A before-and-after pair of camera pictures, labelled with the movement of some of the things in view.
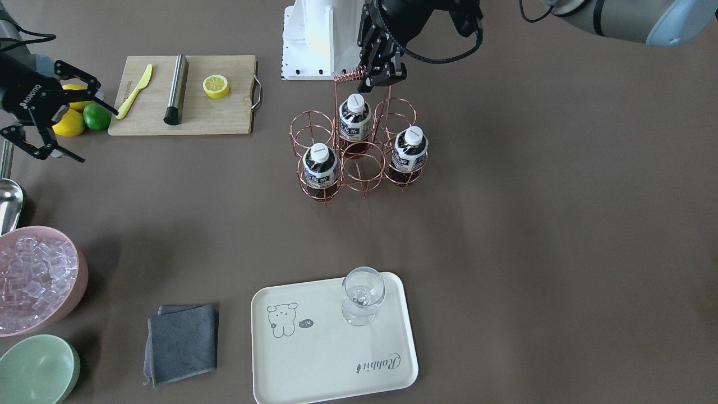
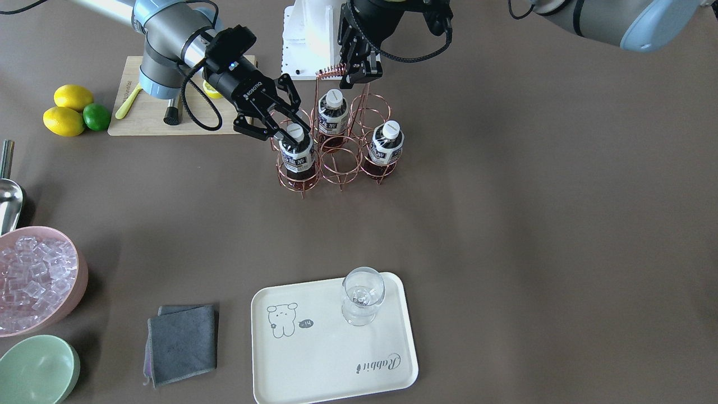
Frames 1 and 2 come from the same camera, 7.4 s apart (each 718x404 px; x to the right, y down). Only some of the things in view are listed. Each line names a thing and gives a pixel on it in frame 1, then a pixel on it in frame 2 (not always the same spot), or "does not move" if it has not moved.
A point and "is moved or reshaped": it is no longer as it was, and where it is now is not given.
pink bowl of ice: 43,276 does not move
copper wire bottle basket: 372,137 is moved or reshaped
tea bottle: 354,116 to 333,119
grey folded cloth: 182,341 does not move
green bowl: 40,369 does not move
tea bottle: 322,170 to 298,159
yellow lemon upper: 78,106 does not move
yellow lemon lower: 72,124 does not move
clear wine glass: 363,289 does not move
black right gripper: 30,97 to 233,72
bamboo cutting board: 218,96 does not move
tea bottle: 409,156 to 385,150
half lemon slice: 216,86 does not move
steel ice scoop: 11,193 does not move
